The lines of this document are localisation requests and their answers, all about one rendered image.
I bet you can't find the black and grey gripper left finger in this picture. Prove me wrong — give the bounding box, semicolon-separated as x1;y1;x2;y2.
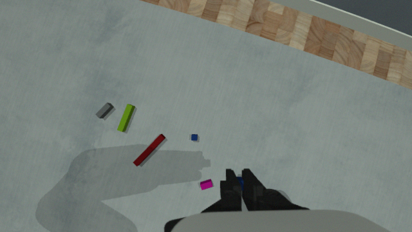
164;169;242;232

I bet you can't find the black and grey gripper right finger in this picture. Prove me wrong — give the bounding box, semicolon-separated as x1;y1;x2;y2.
242;169;308;211

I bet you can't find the lime green rod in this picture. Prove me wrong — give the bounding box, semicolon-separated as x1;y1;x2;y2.
117;104;135;132

